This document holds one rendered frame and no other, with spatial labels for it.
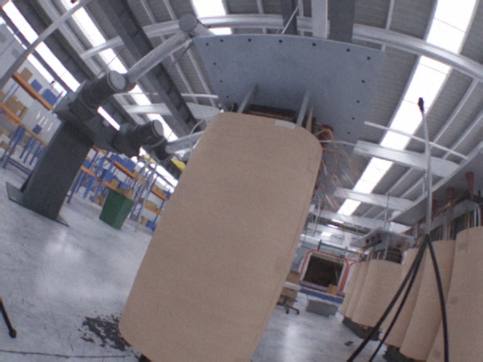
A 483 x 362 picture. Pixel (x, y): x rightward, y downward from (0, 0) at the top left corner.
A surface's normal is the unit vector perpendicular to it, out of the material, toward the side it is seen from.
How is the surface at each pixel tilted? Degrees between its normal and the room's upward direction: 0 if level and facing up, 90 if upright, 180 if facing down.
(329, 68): 180
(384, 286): 90
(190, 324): 90
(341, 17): 180
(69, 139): 90
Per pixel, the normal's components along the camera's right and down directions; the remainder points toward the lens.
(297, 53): -0.36, 0.87
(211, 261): -0.22, -0.42
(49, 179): 0.89, 0.22
